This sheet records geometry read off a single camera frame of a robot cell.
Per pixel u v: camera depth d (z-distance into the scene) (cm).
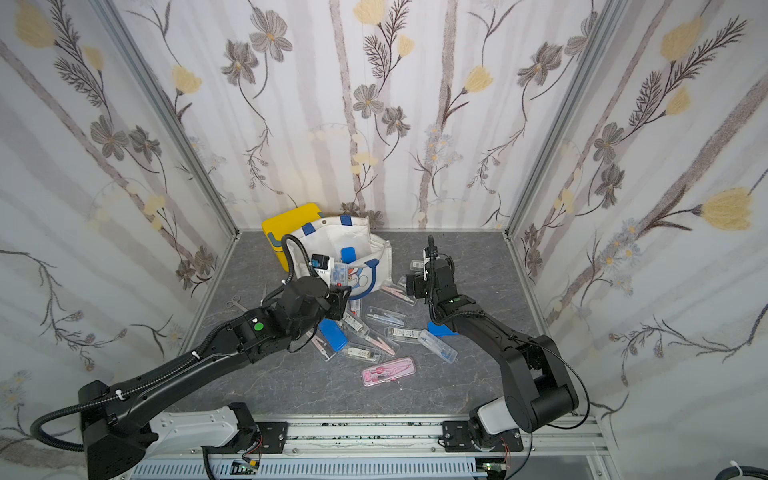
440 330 64
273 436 73
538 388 44
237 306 99
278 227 102
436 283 67
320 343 90
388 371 84
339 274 71
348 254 102
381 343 90
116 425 39
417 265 108
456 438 73
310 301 52
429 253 78
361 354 87
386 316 96
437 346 88
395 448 73
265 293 102
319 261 61
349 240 101
